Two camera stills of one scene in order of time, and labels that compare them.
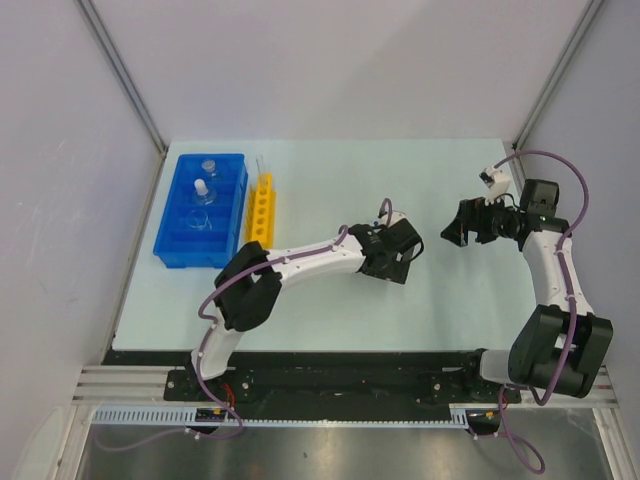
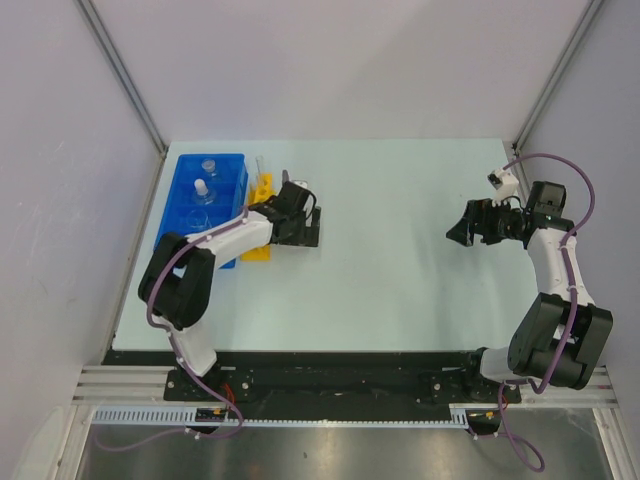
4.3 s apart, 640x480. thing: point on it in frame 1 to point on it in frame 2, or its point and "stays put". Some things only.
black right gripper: x=471 y=215 stays put
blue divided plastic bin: x=201 y=221 stays put
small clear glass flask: x=209 y=166 stays put
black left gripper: x=394 y=270 to x=306 y=234
